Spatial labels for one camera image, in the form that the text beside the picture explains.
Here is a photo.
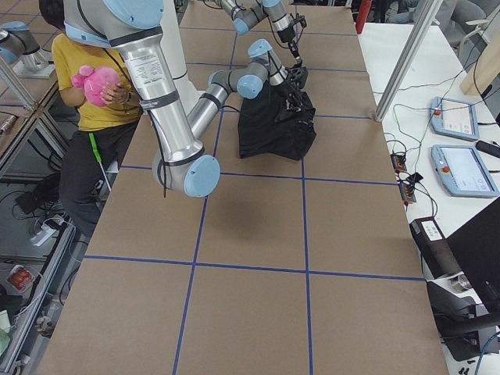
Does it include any orange connector board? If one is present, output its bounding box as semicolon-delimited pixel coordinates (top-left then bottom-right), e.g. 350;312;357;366
390;153;407;173
398;182;416;205

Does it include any far teach pendant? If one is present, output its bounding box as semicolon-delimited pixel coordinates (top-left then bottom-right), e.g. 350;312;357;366
430;97;479;141

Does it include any teach pendant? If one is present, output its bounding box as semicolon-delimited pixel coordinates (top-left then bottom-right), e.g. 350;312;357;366
430;145;499;198
430;97;479;141

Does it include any black graphic t-shirt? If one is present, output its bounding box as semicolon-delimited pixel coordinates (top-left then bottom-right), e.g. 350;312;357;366
237;85;316;160

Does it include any green handled tool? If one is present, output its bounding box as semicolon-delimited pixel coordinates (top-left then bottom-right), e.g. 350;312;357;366
88;132;111;191

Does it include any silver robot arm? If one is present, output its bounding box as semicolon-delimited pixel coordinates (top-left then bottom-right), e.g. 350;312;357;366
202;0;307;68
64;1;307;197

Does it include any black monitor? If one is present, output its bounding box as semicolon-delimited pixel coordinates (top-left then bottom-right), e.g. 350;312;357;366
447;199;499;312

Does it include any person in yellow shirt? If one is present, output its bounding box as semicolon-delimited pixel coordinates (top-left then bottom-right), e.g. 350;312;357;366
38;1;142;238

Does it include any aluminium frame post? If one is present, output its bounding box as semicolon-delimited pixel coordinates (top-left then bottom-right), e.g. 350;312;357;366
373;1;456;122

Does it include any white power strip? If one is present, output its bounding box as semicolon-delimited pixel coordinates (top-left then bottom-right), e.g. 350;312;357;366
30;227;55;247

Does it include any black box device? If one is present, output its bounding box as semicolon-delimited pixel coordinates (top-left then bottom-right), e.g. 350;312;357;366
409;216;462;280

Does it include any near teach pendant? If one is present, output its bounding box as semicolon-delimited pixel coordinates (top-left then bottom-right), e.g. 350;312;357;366
430;145;499;198

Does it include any pink plush toy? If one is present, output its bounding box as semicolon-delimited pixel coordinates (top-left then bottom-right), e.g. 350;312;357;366
71;65;120;107

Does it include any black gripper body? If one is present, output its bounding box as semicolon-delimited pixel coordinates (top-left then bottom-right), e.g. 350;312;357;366
274;13;307;43
279;66;308;94

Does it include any red bottle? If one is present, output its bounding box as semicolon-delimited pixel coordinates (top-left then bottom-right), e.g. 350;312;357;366
355;0;372;34

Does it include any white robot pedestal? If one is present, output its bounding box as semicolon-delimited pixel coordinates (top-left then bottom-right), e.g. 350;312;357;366
160;0;198;97

